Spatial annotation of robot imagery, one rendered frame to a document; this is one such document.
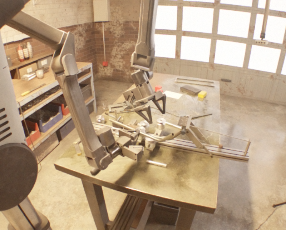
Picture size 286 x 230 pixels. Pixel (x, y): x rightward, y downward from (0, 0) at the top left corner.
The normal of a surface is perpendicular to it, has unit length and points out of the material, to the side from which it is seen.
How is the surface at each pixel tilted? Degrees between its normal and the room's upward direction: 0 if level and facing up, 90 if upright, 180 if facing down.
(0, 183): 90
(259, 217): 0
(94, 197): 90
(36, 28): 73
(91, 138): 68
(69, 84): 79
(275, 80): 90
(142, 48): 105
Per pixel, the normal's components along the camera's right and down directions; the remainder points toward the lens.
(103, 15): -0.33, 0.47
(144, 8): -0.38, 0.66
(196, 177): 0.00, -0.87
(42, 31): 0.73, 0.06
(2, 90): 0.96, 0.13
